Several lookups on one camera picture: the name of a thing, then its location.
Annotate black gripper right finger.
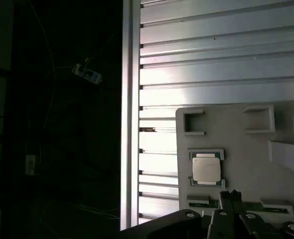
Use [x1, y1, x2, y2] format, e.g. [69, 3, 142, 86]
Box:
[230, 189, 294, 239]

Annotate grey parts rack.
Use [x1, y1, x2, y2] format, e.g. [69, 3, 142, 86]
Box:
[175, 99, 294, 239]

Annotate silver CPU chip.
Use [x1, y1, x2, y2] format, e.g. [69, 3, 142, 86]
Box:
[188, 150, 224, 188]

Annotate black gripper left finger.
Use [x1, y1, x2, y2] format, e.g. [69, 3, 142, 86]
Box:
[119, 190, 234, 239]

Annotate green RAM stick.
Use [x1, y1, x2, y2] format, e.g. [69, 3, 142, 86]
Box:
[188, 200, 289, 214]

